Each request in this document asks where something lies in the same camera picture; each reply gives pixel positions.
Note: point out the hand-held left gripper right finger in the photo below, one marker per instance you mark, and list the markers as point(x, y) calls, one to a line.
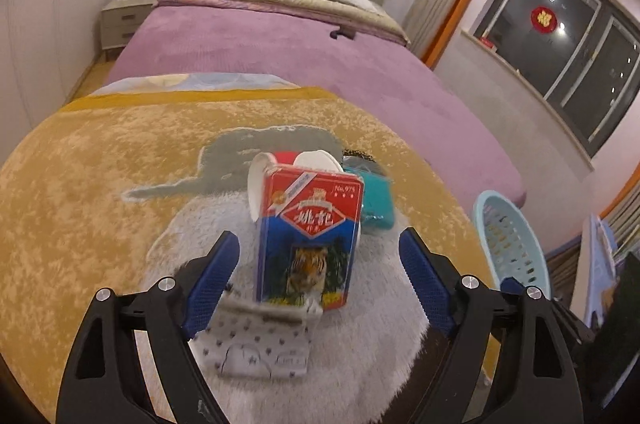
point(425, 279)

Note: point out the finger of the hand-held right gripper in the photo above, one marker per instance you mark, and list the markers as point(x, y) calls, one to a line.
point(580, 329)

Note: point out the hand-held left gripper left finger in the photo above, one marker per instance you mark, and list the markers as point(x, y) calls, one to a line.
point(212, 284)

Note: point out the teal plastic basket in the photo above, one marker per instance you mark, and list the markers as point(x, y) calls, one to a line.
point(505, 234)

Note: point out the red blue card box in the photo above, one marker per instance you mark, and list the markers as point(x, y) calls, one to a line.
point(310, 224)

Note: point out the blue white furniture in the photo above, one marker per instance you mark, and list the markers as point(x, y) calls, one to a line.
point(602, 269)

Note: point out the white dotted sock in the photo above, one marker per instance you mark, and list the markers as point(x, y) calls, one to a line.
point(250, 344)

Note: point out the orange edged curtain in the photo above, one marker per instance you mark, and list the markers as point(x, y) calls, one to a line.
point(625, 214)

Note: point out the yellow printed blanket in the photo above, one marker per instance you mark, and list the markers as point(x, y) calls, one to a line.
point(100, 179)

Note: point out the small red box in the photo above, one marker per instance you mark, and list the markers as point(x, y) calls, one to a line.
point(488, 42)

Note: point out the purple bedspread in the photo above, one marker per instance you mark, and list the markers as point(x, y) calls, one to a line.
point(300, 54)

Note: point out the dark brown object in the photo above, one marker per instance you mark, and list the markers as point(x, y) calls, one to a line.
point(344, 32)

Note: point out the grey framed window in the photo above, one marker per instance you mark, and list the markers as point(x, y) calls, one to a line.
point(575, 54)

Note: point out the grey nightstand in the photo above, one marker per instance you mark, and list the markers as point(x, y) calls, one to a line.
point(125, 24)

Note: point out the folded beige quilt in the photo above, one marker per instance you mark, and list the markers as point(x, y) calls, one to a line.
point(280, 6)

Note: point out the red round window decoration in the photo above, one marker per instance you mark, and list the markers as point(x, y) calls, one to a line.
point(543, 18)

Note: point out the white wardrobe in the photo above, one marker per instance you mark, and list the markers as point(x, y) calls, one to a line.
point(50, 4)

